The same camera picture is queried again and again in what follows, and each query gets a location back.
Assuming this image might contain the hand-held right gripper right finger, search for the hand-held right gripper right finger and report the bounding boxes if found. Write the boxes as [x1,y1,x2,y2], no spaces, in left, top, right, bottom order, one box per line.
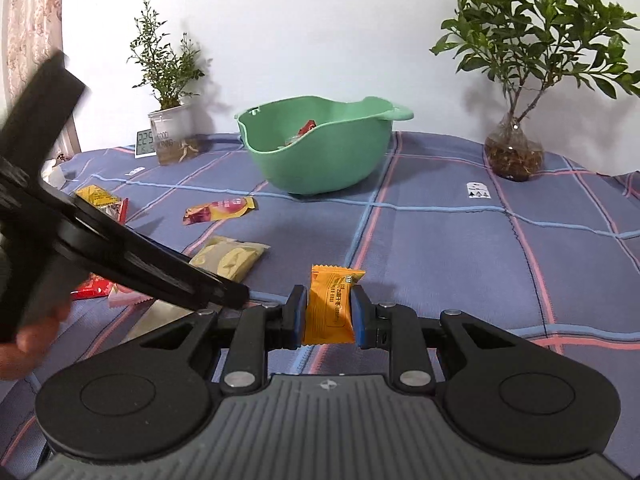
[350,284,526,393]

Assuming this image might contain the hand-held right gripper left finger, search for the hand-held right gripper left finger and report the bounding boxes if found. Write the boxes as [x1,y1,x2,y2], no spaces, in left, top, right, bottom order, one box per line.
[140,284,308,395]

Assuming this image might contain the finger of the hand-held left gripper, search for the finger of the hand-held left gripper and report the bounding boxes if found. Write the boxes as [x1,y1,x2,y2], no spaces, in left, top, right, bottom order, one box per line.
[65,199,249,308]
[57,232,226,312]

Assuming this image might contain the orange snack packet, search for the orange snack packet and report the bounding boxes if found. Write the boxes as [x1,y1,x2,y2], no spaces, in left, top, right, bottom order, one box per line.
[301,264,366,346]

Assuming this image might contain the green plastic bowl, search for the green plastic bowl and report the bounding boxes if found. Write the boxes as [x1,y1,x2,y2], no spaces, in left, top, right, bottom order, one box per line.
[234,95,415,197]

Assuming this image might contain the person's left hand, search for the person's left hand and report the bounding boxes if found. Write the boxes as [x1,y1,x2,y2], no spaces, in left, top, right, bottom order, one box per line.
[0,301,73,381]

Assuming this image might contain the pink snack packet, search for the pink snack packet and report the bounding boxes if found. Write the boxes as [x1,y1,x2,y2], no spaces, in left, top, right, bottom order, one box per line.
[107,282,156,307]

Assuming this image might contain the flat red snack packet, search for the flat red snack packet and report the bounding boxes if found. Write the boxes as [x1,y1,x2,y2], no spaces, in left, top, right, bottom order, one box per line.
[70,274,118,301]

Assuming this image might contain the pale yellow snack packet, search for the pale yellow snack packet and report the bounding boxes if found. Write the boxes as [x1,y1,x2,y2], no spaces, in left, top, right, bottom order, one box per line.
[189,236,272,283]

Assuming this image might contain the white crumpled paper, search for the white crumpled paper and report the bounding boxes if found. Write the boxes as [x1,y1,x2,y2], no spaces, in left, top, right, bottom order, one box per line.
[42,159,66,188]

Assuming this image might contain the clear red-edged snack packet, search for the clear red-edged snack packet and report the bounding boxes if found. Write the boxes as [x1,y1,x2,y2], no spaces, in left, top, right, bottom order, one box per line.
[95,198,130,224]

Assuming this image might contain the red and yellow snack packet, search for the red and yellow snack packet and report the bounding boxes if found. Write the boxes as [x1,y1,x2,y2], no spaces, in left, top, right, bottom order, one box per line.
[181,196,258,226]

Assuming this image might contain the patterned pink curtain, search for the patterned pink curtain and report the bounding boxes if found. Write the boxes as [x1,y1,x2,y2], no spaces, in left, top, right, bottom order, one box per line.
[0,0,81,156]

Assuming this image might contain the blue checked cloth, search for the blue checked cloth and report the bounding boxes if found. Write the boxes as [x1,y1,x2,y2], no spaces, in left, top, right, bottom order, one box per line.
[0,131,640,480]

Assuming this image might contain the white digital clock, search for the white digital clock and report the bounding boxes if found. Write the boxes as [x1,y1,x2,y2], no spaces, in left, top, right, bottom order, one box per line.
[135,129,157,159]

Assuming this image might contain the feathery plant in white pot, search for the feathery plant in white pot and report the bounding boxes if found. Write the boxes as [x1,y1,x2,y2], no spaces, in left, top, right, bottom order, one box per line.
[127,0,207,167]

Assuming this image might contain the leafy plant in glass vase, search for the leafy plant in glass vase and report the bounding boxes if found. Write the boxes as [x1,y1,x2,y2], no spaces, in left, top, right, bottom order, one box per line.
[425,0,640,182]

